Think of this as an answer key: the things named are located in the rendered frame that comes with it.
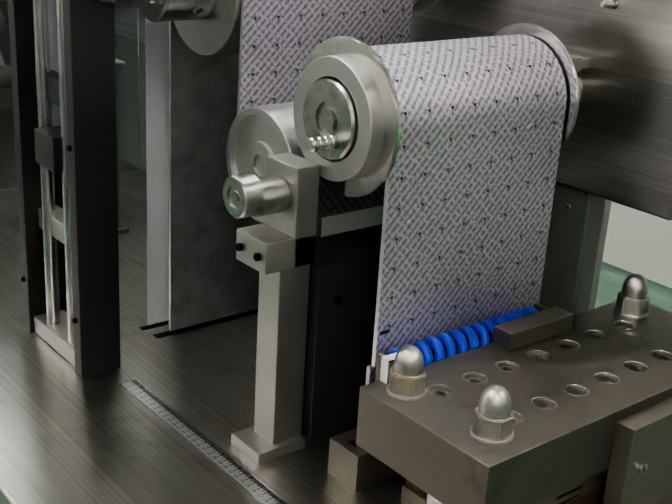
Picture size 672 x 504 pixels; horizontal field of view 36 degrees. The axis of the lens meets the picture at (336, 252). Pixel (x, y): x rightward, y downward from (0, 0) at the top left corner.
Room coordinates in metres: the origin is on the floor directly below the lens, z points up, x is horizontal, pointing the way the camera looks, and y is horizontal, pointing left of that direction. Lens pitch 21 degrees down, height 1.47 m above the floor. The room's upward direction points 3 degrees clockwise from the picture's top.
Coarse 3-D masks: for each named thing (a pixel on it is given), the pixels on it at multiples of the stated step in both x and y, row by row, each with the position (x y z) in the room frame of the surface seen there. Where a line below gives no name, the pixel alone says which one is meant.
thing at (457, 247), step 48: (432, 192) 0.94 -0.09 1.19; (480, 192) 0.98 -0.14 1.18; (528, 192) 1.03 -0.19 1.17; (384, 240) 0.90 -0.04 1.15; (432, 240) 0.94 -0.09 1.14; (480, 240) 0.98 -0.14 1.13; (528, 240) 1.03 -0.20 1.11; (384, 288) 0.90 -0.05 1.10; (432, 288) 0.95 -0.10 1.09; (480, 288) 0.99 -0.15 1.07; (528, 288) 1.04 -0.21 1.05; (384, 336) 0.91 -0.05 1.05; (432, 336) 0.95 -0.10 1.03
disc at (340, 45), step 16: (320, 48) 0.98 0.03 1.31; (336, 48) 0.96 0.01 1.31; (352, 48) 0.94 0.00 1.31; (368, 48) 0.93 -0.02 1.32; (368, 64) 0.92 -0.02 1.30; (384, 80) 0.91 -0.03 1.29; (384, 96) 0.91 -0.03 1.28; (384, 112) 0.90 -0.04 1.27; (400, 128) 0.89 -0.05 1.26; (384, 144) 0.90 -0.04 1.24; (384, 160) 0.90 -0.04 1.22; (320, 176) 0.97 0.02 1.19; (368, 176) 0.92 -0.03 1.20; (384, 176) 0.90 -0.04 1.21; (336, 192) 0.95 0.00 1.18; (352, 192) 0.93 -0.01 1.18; (368, 192) 0.92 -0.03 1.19
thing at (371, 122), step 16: (320, 64) 0.95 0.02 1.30; (336, 64) 0.93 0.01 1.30; (352, 64) 0.92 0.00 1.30; (304, 80) 0.97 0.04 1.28; (352, 80) 0.92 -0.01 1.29; (368, 80) 0.91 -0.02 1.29; (304, 96) 0.97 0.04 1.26; (352, 96) 0.91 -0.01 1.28; (368, 96) 0.90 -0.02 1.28; (368, 112) 0.90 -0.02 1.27; (304, 128) 0.97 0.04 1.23; (368, 128) 0.90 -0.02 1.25; (384, 128) 0.90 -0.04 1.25; (304, 144) 0.96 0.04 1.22; (368, 144) 0.89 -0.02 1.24; (320, 160) 0.95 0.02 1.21; (336, 160) 0.94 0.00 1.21; (352, 160) 0.91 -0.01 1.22; (368, 160) 0.90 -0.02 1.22; (336, 176) 0.93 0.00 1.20; (352, 176) 0.91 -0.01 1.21
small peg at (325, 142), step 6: (312, 138) 0.91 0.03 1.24; (318, 138) 0.91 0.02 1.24; (324, 138) 0.91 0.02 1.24; (330, 138) 0.92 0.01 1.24; (336, 138) 0.92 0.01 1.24; (306, 144) 0.91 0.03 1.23; (312, 144) 0.90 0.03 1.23; (318, 144) 0.90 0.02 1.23; (324, 144) 0.91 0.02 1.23; (330, 144) 0.91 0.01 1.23; (336, 144) 0.92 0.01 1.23; (312, 150) 0.90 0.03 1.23; (318, 150) 0.91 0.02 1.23; (324, 150) 0.91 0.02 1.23
